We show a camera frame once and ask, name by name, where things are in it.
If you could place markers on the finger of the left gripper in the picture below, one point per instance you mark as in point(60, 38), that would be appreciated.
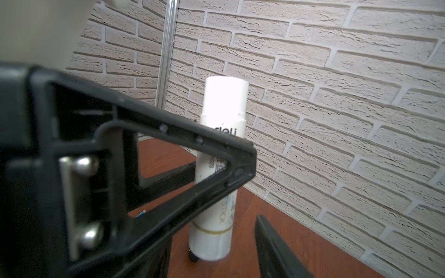
point(145, 190)
point(224, 162)

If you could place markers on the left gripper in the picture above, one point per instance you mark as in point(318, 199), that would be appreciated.
point(47, 115)

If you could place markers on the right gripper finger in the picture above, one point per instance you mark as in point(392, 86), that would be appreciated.
point(275, 258)

